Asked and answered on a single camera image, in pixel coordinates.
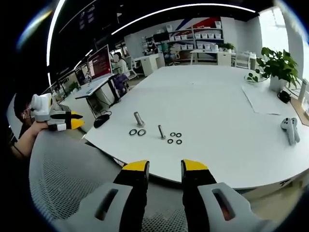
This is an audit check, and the thick metal threaded stud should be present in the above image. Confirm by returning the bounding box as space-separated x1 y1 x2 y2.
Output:
133 111 146 128

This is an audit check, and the computer monitor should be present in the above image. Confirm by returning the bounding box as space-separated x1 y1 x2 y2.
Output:
87 44 113 82

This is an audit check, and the small black device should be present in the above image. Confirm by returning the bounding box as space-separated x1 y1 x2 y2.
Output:
277 89 292 104

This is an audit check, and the black computer mouse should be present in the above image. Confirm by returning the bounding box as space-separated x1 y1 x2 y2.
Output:
93 114 111 129

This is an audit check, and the white cylinder bottle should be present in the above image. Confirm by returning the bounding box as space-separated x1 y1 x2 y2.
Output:
298 79 309 102

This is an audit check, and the white chair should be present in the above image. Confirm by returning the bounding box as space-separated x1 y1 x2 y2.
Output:
235 51 257 70

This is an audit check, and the wooden tray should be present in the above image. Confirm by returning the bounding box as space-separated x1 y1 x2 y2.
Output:
290 96 309 127

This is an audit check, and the standing desk with black legs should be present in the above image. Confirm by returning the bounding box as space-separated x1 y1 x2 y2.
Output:
74 73 123 111

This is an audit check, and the person's head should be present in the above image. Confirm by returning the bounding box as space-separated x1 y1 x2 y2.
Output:
13 93 37 126

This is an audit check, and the small plant in white dish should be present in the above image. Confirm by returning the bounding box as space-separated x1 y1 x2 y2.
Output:
244 69 263 84

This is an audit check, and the shelf with white bins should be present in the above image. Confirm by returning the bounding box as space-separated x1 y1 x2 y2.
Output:
168 21 224 61

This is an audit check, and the potted green plant white pot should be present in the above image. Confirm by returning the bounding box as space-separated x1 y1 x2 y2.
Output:
255 46 300 93

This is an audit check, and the white paper sheet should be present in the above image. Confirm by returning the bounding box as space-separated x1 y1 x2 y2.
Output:
241 83 292 116

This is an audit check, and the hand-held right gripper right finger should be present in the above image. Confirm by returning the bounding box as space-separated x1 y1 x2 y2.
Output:
181 159 275 232

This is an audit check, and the thin metal threaded stud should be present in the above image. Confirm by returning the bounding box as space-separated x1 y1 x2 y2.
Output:
157 124 167 140

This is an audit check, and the grey mesh office chair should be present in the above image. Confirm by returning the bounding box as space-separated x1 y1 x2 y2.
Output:
28 130 194 232

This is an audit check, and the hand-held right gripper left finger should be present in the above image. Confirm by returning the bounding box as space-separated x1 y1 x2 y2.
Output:
70 159 151 232

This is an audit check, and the white background table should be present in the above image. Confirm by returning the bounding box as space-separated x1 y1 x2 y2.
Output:
190 49 237 66

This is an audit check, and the grey handheld controller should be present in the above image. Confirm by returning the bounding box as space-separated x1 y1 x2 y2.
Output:
280 117 295 146
291 117 301 143

